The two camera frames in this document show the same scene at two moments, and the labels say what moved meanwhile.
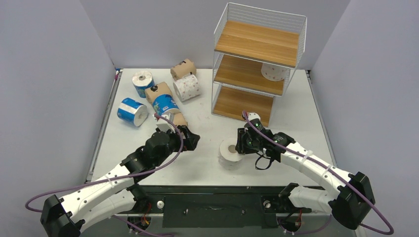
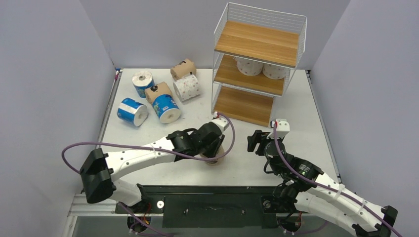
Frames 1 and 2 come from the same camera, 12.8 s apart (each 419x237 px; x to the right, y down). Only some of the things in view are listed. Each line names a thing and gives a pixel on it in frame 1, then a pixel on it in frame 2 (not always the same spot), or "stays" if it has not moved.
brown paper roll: [179, 119] to [220, 152]
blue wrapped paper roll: [142, 80] stays
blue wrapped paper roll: [130, 110] stays
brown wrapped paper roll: [159, 89] stays
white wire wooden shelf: [255, 51] stays
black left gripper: [190, 140] to [212, 153]
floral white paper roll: [275, 73] stays
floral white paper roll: [228, 158] to [249, 67]
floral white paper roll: [187, 87] stays
